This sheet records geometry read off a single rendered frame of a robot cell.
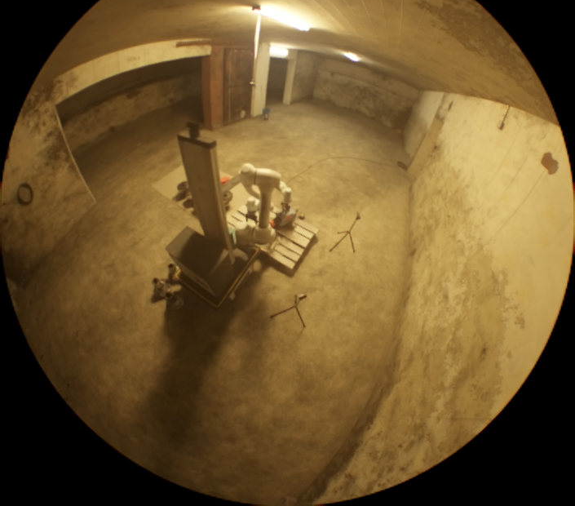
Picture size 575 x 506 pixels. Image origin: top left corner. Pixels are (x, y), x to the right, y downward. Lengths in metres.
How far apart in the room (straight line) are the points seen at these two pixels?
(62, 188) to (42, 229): 1.04
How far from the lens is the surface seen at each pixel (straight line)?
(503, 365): 1.62
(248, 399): 2.33
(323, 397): 2.43
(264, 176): 1.38
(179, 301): 2.47
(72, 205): 4.93
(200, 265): 1.64
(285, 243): 2.54
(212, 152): 1.15
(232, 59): 6.30
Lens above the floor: 2.24
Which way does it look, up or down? 48 degrees down
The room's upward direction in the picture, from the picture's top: 11 degrees clockwise
